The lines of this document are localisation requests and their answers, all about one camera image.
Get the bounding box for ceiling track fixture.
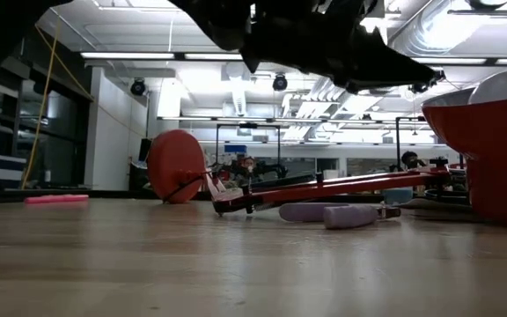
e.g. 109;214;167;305
446;0;507;26

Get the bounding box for black background robot rig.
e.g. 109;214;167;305
394;114;426;172
215;122;288;180

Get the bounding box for black ceiling camera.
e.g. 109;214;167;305
411;69;447;93

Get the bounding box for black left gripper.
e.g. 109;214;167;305
239;0;437;93

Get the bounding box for purple handled pliers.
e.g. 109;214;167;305
278;201;402;231

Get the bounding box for red lamp shade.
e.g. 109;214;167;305
421;85;507;226

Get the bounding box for black computer monitor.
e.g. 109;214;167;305
137;137;153;163

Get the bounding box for black round ceiling speaker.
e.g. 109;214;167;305
272;73;289;92
129;77;147;97

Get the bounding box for person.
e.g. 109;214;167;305
240;156;257;175
400;150;429;173

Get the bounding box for small blue cup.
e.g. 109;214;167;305
382;188;415;205

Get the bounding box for dark cover book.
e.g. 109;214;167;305
396;197;473;211

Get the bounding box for round ventilation duct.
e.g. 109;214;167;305
389;0;507;58

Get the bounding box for yellow cable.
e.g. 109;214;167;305
21;24;63;190

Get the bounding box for pink highlighter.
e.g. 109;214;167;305
23;194;91;205

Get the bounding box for red desk lamp stand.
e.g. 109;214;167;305
146;129;452;217

